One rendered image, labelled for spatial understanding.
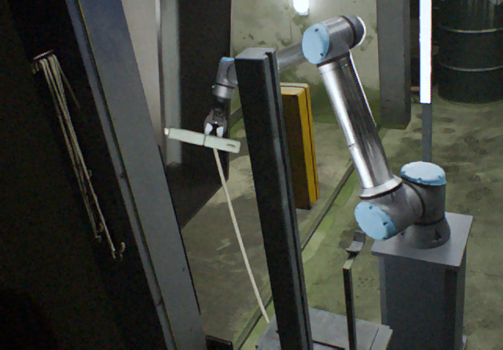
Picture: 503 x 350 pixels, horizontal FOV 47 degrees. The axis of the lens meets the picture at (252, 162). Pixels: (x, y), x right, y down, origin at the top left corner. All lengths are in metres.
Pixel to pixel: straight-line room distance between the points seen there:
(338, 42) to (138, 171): 0.76
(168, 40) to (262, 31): 1.70
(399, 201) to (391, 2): 2.32
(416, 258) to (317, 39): 0.83
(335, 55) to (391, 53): 2.32
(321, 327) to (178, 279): 0.46
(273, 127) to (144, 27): 1.16
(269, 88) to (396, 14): 3.09
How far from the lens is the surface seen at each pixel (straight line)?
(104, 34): 1.42
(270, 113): 1.03
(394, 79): 4.23
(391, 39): 4.13
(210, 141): 2.43
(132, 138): 1.50
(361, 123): 1.88
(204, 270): 3.11
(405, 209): 1.95
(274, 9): 4.36
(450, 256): 2.11
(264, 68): 1.00
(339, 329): 1.62
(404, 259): 2.11
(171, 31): 2.83
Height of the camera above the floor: 1.95
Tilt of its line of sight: 28 degrees down
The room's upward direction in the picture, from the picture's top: 9 degrees counter-clockwise
